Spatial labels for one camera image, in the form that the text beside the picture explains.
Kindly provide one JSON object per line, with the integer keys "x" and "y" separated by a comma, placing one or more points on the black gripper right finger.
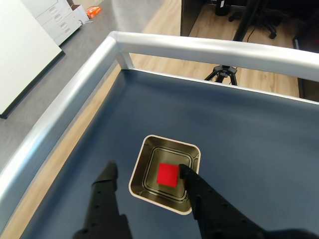
{"x": 214, "y": 211}

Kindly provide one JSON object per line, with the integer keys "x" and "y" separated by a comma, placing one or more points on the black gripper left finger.
{"x": 102, "y": 206}

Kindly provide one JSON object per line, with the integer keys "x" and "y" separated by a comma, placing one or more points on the red cube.
{"x": 165, "y": 174}

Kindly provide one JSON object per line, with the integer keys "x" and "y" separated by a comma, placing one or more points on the beige square metal container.
{"x": 142, "y": 159}

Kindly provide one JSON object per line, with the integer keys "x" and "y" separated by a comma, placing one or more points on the white partition panel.
{"x": 22, "y": 57}

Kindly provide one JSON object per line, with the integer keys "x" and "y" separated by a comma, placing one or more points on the silver metal table railing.
{"x": 174, "y": 42}

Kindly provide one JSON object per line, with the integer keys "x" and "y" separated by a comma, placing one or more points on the white drawer cabinet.
{"x": 59, "y": 20}

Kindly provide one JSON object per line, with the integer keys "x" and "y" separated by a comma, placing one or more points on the orange flat box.
{"x": 93, "y": 12}

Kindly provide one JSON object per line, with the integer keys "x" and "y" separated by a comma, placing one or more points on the dark office desk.
{"x": 190, "y": 17}

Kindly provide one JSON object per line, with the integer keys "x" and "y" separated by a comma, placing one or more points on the black office chair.
{"x": 268, "y": 20}

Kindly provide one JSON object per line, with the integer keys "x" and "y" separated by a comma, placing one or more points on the black waste bin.
{"x": 222, "y": 7}

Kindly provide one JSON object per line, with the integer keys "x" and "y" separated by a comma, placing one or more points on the black camera tripod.
{"x": 224, "y": 71}

